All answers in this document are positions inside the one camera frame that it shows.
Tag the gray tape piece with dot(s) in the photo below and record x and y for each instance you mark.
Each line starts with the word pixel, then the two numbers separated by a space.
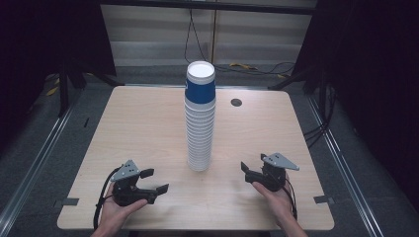
pixel 322 199
pixel 67 201

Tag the person's left hand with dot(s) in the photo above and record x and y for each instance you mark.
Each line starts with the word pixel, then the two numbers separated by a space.
pixel 113 214

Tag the yellow tape strip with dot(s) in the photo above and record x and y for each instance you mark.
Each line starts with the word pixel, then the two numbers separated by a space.
pixel 52 91
pixel 243 65

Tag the dark round table grommet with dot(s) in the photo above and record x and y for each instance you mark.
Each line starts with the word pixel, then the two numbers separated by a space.
pixel 236 102

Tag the person's right hand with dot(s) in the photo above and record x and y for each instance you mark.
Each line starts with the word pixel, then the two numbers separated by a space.
pixel 280 204

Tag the black overhead bar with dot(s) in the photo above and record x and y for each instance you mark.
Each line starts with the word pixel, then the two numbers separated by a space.
pixel 210 6

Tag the black metal stand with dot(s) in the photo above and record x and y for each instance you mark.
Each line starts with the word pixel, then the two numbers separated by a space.
pixel 63 95
pixel 296 77

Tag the blue ribbed paper cup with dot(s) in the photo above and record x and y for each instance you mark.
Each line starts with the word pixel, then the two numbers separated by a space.
pixel 200 93

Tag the stack of white ribbed cups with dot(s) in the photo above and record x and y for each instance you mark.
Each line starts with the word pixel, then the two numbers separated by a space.
pixel 199 138

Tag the black curtain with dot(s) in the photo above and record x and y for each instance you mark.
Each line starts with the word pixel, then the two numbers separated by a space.
pixel 39 39
pixel 372 65

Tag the metal floor rail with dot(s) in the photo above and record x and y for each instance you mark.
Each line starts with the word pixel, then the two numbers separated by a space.
pixel 36 164
pixel 342 164

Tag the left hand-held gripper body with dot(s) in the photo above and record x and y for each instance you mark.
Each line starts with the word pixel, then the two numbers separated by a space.
pixel 126 194

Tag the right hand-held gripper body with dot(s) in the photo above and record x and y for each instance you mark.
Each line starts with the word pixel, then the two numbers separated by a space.
pixel 273 177

